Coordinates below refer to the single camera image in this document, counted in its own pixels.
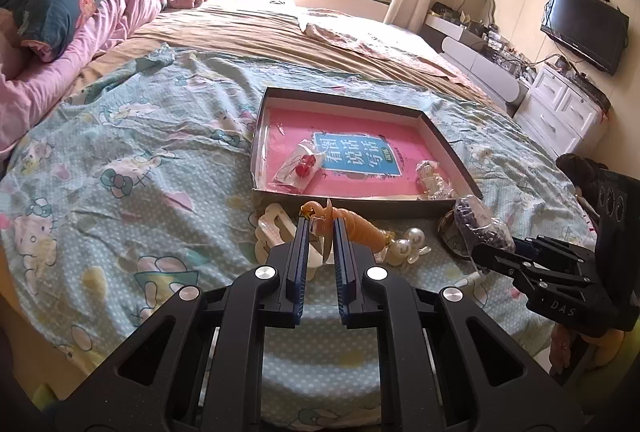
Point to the orange hair clip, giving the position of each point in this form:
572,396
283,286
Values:
365,227

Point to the pink quilt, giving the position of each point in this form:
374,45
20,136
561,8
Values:
115,17

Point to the wavy vanity mirror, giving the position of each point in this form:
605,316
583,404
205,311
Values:
477,5

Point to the shallow dark cardboard box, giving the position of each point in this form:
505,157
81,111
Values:
260,152

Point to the clear packet with white jewelry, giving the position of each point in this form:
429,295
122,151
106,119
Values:
432,179

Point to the black flat television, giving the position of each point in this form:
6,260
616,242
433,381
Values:
582,25

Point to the pearl hair clip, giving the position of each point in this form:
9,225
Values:
405,247

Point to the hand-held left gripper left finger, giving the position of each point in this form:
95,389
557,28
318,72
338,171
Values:
300,262

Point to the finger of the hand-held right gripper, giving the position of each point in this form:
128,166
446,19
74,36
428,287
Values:
500,259
555,248

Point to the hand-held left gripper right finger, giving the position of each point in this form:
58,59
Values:
342,262

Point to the white and grey vanity desk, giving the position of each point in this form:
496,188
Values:
475,57

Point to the pink book with blue label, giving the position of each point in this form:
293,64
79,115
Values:
350,137

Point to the dark blue floral pillow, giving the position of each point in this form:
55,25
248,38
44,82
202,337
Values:
45,2

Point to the white drawer cabinet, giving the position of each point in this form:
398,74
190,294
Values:
560,107

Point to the cream hair clip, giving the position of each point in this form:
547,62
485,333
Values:
272,224

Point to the clear bag with dark jewelry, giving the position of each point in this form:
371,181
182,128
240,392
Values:
480,222

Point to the clear packet with red earrings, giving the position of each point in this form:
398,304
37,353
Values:
300,165

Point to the brown bed sheet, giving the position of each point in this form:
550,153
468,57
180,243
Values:
250,32

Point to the dark furry object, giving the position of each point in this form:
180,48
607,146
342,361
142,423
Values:
580,170

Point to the person's right hand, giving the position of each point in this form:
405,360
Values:
561,352

